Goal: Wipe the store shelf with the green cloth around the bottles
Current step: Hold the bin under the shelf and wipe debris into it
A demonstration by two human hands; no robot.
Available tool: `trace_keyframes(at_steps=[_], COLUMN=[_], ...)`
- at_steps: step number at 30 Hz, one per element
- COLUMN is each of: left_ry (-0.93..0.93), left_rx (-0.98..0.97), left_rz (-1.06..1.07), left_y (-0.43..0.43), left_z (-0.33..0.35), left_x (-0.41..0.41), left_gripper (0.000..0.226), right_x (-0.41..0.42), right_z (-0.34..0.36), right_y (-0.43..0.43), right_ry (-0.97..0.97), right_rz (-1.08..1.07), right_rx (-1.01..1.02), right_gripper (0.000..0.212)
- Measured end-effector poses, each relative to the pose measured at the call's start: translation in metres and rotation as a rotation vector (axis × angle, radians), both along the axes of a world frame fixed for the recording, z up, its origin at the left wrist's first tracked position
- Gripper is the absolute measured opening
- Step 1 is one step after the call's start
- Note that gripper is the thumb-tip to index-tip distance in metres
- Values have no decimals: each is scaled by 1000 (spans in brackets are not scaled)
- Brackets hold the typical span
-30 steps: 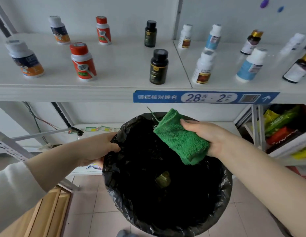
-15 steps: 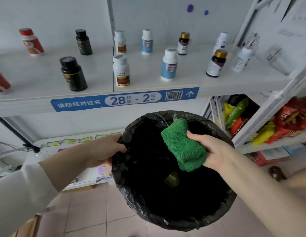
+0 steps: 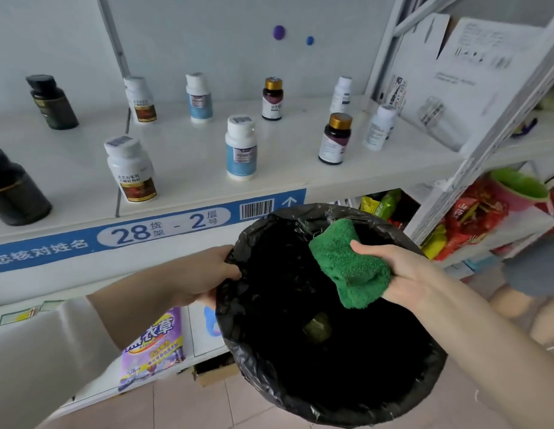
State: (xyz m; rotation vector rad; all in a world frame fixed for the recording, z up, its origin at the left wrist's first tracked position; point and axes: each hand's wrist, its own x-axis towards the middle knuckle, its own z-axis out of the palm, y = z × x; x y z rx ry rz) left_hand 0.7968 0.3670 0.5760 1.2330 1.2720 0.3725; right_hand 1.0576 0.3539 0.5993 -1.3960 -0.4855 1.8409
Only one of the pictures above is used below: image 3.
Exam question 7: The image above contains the green snack bag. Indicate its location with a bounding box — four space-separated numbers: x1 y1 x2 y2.
359 188 402 222

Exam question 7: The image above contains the blue yellow snack bag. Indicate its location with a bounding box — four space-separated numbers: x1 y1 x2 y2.
511 116 539 139

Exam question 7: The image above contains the purple detergent bag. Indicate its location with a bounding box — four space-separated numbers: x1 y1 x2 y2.
117 307 187 393

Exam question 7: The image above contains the person's left hand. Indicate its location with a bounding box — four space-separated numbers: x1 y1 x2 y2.
173 244 243 312

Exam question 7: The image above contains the white bottle brown label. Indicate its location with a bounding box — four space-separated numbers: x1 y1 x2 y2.
123 75 158 125
103 136 158 204

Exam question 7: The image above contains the black bottle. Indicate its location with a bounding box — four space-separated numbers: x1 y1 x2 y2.
26 74 80 131
0 147 53 227

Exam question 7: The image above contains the green cleaning cloth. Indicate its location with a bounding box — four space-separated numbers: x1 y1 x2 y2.
308 217 392 310

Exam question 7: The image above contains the white printed carton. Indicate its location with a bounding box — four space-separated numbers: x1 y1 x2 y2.
383 13 545 153

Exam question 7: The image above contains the black-lined trash bin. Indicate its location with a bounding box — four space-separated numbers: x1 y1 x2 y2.
214 203 448 428

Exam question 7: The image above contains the white bottle light blue label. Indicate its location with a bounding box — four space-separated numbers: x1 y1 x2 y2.
185 72 214 125
224 114 258 182

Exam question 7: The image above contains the person's right hand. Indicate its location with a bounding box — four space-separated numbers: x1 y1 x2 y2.
349 240 444 310

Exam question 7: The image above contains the gold cap dark bottle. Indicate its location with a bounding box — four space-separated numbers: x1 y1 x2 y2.
261 77 285 122
317 112 354 166

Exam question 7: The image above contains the row of green yellow stickers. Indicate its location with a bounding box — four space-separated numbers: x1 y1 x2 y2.
0 299 65 327

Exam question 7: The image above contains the pink cup green inside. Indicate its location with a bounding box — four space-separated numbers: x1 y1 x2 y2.
486 168 550 215

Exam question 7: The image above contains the white arm sleeve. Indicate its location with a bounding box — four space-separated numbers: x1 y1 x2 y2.
0 297 121 429

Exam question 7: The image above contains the person's right forearm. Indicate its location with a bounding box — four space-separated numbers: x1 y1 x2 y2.
415 272 554 429

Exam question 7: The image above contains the white bottle navy label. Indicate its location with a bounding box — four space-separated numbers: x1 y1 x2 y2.
362 104 398 153
329 76 354 114

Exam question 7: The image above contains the pile of red snack packets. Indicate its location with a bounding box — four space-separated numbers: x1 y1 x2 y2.
433 176 514 264

